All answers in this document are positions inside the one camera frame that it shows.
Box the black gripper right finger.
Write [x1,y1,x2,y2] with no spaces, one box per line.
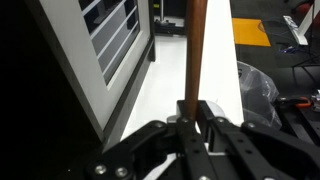
[196,99,320,180]

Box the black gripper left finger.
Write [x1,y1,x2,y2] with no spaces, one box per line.
[83,99,218,180]

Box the wooden spoon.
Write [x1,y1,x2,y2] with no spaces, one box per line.
[184,0,208,123]

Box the clear plastic bag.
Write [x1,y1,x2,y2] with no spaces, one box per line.
[237,60,283,130]

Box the orange black clamp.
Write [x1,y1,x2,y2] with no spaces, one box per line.
[278,94,320,113]

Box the yellow floor mat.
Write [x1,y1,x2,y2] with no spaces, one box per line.
[232,17,272,47]

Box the white slatted cabinet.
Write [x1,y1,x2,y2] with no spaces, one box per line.
[24,0,156,143]

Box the black metal frame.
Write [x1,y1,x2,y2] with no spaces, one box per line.
[152,0,188,36]

